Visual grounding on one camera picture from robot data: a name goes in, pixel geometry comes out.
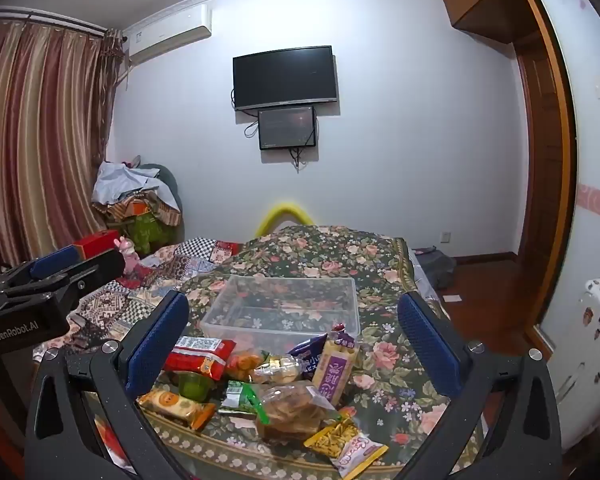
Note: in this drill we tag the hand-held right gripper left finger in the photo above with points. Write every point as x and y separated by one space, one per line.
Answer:
152 345

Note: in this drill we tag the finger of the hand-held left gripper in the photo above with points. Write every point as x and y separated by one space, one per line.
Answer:
55 262
97 270

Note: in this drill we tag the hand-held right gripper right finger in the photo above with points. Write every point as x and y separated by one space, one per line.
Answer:
427 345

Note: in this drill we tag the red snack packet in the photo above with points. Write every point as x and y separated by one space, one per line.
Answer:
200 357

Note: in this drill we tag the green jelly cup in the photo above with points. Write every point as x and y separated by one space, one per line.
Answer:
195 385

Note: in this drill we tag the clear packet of orange fruit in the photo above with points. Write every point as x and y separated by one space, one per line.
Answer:
242 362

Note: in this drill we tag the long clear biscuit packet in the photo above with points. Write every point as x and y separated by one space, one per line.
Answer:
335 370

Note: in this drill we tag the dark purple snack packet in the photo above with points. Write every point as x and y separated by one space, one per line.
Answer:
305 350

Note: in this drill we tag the clear plastic storage box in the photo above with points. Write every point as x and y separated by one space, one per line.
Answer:
280 305

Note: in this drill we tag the red box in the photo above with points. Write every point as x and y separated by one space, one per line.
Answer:
97 244

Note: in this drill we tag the pink plush toy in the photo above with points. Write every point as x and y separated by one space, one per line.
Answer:
127 255

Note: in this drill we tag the white paper sheet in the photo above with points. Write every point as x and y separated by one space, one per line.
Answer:
452 298

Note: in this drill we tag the orange biscuit packet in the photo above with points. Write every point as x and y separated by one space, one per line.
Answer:
175 405

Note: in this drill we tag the green bag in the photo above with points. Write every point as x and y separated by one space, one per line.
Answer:
150 232

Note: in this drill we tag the patterned cloth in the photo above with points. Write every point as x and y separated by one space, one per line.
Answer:
130 210

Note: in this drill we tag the grey bag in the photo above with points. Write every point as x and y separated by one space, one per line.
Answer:
437 267

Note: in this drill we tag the patchwork quilt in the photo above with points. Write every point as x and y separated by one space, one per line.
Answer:
180 265

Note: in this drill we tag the floral blanket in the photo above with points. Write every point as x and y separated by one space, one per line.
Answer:
380 270

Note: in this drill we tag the white cloth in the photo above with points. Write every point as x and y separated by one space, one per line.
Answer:
125 182

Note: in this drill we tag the green snack packet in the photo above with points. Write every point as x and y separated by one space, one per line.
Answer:
237 397

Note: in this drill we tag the teal cushion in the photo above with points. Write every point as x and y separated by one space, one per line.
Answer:
170 182

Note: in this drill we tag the pink snack packet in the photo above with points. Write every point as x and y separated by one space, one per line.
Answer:
360 452

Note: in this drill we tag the clear packet of pale pastries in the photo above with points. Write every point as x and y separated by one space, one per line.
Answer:
277 370

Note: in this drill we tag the striped curtain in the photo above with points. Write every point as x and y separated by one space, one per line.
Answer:
40 135

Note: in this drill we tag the yellow snack packet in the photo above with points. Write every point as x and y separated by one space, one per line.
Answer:
330 437

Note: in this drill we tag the clear bag of brown cookies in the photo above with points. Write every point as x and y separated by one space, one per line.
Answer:
290 410

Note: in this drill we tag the white appliance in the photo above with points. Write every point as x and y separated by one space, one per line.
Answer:
590 360

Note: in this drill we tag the yellow foam tube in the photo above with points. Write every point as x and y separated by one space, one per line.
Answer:
282 207

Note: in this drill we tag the wooden door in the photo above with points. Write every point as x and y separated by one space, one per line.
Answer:
535 150

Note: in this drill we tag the small black monitor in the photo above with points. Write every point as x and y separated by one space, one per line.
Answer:
287 127

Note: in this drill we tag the white air conditioner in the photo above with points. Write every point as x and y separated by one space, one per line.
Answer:
170 32

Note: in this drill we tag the white sliding wardrobe door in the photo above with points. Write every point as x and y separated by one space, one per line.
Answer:
595 150

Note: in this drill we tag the white wall outlet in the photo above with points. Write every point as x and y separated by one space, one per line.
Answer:
445 237

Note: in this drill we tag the wooden wardrobe frame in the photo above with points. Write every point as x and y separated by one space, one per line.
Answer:
562 160

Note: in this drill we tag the black wall television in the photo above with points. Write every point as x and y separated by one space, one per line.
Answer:
285 77

